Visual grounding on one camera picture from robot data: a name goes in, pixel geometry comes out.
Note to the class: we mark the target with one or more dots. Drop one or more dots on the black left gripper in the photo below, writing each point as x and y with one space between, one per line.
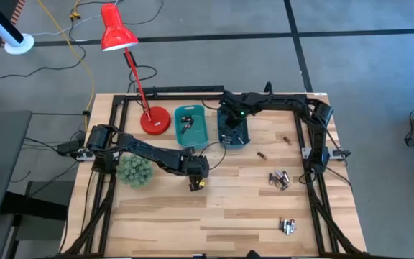
198 180

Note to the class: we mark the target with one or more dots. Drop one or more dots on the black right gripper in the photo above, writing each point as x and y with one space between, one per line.
234 108

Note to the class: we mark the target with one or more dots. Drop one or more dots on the dark blue-grey plastic bin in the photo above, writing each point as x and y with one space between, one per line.
246 133

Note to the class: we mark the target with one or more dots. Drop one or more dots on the teal plastic bin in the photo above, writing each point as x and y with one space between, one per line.
198 138

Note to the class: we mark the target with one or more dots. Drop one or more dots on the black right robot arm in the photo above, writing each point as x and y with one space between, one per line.
282 102

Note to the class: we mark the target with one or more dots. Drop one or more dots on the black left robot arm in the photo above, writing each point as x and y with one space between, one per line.
149 153

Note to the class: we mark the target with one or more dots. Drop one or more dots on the succulent in grey patterned pot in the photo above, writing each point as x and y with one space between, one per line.
135 171

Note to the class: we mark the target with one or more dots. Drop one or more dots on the red desk lamp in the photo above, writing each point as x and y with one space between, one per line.
155 122

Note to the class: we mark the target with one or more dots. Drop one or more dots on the black power brick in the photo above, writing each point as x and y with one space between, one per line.
68 147

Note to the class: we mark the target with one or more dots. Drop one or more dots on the dark grey side table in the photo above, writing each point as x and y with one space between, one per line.
2 162

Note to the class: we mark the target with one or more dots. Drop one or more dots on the white pole with round base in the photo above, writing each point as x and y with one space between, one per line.
19 45

